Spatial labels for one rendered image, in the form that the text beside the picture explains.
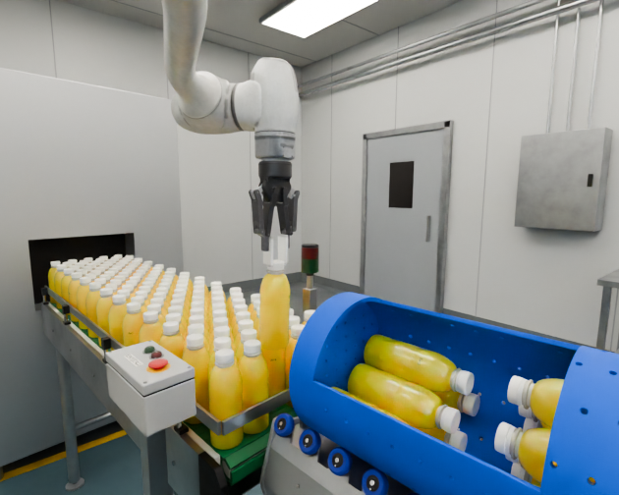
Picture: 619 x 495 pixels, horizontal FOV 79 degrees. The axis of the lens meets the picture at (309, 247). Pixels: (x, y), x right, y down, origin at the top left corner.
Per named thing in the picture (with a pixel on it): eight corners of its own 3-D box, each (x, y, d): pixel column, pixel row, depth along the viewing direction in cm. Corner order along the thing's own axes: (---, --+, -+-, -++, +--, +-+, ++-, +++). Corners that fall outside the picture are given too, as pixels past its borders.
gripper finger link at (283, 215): (270, 188, 86) (275, 187, 87) (278, 235, 89) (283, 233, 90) (282, 188, 83) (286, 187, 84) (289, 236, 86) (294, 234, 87)
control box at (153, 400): (145, 438, 67) (142, 384, 65) (108, 396, 81) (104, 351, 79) (196, 414, 74) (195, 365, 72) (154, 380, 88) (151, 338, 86)
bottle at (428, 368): (385, 342, 82) (472, 370, 69) (372, 371, 79) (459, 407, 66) (372, 327, 77) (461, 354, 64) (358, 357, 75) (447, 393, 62)
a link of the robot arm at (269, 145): (304, 135, 83) (304, 162, 83) (277, 138, 89) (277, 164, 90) (272, 129, 76) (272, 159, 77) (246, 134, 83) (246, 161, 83)
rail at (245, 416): (223, 436, 75) (223, 422, 75) (221, 434, 76) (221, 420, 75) (348, 370, 103) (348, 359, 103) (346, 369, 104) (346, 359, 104)
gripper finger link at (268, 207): (279, 188, 83) (274, 186, 82) (272, 238, 82) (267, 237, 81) (268, 188, 85) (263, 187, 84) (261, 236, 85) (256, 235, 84)
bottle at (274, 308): (254, 348, 87) (255, 269, 84) (264, 337, 93) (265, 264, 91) (284, 352, 85) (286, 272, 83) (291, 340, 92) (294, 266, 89)
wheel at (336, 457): (352, 453, 65) (357, 455, 66) (332, 441, 68) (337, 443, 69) (341, 479, 64) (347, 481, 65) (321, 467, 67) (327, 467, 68)
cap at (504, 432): (519, 436, 52) (505, 431, 53) (516, 421, 50) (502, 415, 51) (510, 463, 50) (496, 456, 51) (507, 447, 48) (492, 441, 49)
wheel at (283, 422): (293, 416, 75) (299, 419, 77) (278, 408, 79) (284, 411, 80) (283, 439, 74) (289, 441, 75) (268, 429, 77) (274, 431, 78)
